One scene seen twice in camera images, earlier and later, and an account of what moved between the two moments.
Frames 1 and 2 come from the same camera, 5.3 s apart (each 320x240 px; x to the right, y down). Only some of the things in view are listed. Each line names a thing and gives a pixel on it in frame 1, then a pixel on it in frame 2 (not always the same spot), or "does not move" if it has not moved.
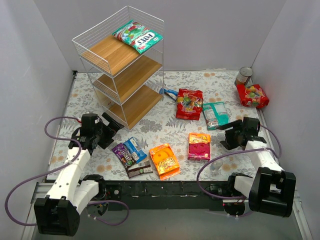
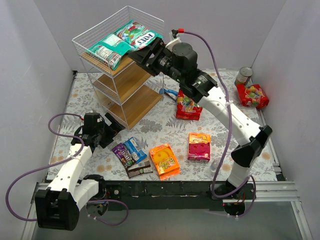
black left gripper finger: [105, 140] does not move
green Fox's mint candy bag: [140, 38] does not move
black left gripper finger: [114, 125] does not move
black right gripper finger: [230, 143] to [154, 67]
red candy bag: [252, 95] does not move
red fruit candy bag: [189, 104] does not move
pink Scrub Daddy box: [199, 146] does not move
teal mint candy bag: [215, 114] to [109, 51]
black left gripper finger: [233, 124] to [144, 54]
